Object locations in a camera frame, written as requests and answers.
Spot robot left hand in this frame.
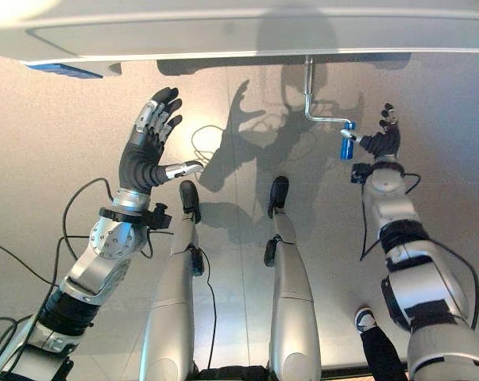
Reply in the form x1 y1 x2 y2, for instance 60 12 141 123
118 87 205 196

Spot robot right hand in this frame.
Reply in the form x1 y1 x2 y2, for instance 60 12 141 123
350 102 403 161

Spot silver crank with blue handle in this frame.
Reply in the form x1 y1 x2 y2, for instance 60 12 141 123
303 55 357 162

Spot blue bed control panel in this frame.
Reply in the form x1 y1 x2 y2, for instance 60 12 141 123
24 62 105 79

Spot white hospital bed footboard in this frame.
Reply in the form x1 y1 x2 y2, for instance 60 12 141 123
0 0 479 79

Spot silver robot left leg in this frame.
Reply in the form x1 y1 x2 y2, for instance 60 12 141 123
137 180 204 381

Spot silver robot leg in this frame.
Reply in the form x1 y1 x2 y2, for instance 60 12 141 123
137 180 204 381
264 175 323 381

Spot silver robot right leg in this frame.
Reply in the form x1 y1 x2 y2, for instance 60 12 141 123
264 175 323 381

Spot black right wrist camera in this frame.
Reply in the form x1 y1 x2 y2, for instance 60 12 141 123
350 162 372 184

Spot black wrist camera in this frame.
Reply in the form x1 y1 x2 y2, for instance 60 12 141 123
350 162 372 184
147 202 173 231

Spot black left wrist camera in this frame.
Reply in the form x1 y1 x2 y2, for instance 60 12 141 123
147 202 173 231

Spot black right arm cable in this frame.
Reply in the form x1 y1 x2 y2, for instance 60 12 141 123
359 171 479 330

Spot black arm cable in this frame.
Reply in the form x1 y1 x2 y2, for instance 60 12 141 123
0 176 117 374
359 171 479 330

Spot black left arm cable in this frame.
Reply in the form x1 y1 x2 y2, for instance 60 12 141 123
0 176 117 374

